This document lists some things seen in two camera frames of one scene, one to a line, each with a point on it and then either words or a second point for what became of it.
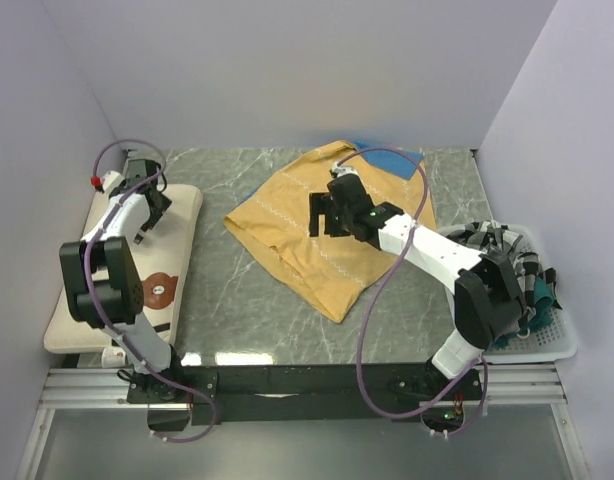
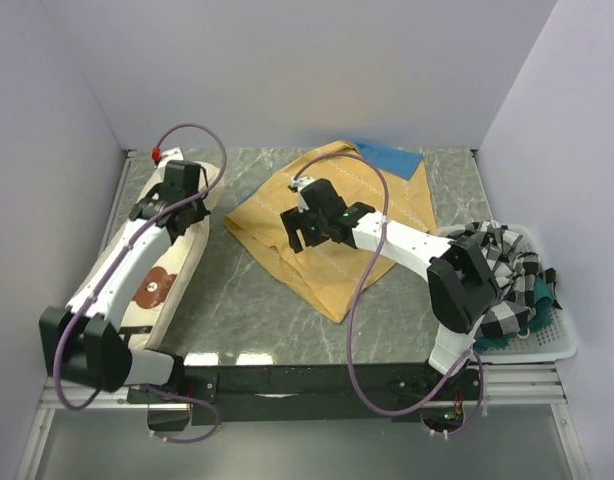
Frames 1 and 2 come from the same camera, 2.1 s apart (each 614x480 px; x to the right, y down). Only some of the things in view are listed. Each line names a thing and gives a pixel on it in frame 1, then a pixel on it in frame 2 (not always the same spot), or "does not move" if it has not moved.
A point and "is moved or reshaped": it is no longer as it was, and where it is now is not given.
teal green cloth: x=541 y=315 does not move
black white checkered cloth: x=493 y=237 does not move
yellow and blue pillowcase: x=337 y=270 does not move
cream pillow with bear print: x=165 y=253 is moved or reshaped
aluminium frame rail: x=527 y=383 does not move
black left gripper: x=151 y=221 -> x=202 y=211
